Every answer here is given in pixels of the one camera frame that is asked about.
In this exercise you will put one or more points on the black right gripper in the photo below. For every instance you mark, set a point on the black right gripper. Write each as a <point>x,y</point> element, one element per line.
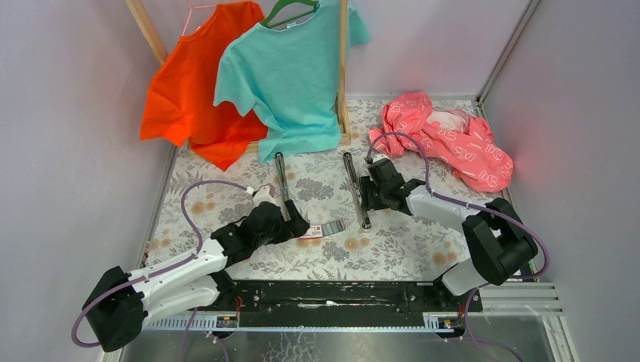
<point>367,185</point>

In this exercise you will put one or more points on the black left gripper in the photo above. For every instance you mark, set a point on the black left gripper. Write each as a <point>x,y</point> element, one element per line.
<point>296,227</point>

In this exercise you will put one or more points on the white red staple box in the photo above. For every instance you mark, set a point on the white red staple box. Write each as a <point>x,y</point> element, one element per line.
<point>314,231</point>

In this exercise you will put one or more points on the beige and black stapler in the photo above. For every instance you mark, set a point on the beige and black stapler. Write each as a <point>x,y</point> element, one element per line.
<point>286,197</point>

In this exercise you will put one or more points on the silver staple strip tray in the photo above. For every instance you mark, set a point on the silver staple strip tray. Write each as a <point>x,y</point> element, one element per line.
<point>332,228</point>

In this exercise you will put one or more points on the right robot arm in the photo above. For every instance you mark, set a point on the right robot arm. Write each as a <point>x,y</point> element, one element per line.
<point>496,239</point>

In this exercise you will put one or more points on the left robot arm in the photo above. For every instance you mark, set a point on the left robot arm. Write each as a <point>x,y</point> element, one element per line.
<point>124,303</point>

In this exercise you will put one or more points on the wooden clothes rack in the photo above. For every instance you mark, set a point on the wooden clothes rack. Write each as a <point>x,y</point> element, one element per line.
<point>153,39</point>

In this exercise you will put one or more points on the floral table mat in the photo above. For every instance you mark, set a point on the floral table mat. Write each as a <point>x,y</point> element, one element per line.
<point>201,198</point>

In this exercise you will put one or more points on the pink patterned cloth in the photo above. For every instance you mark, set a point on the pink patterned cloth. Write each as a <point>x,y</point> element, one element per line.
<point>463,141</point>

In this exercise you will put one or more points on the orange t-shirt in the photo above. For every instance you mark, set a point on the orange t-shirt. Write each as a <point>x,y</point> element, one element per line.
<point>179,103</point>

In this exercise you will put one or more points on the teal t-shirt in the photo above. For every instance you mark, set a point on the teal t-shirt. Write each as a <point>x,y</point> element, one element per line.
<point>289,78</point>

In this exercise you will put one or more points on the green clothes hanger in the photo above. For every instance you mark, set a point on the green clothes hanger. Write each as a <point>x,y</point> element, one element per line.
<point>287,11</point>

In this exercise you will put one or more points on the pink clothes hanger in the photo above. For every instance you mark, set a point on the pink clothes hanger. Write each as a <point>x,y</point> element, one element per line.
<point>199,12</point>

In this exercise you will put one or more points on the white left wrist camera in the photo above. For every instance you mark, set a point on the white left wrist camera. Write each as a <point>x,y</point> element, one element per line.
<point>265,193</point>

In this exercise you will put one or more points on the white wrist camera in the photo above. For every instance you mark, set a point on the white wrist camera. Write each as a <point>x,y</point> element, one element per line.
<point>265,193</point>
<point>379,157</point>

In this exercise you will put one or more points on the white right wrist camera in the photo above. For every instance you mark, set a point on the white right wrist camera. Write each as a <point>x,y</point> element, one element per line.
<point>379,157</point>

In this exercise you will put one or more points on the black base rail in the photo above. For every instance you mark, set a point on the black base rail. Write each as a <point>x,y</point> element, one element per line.
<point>339,304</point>

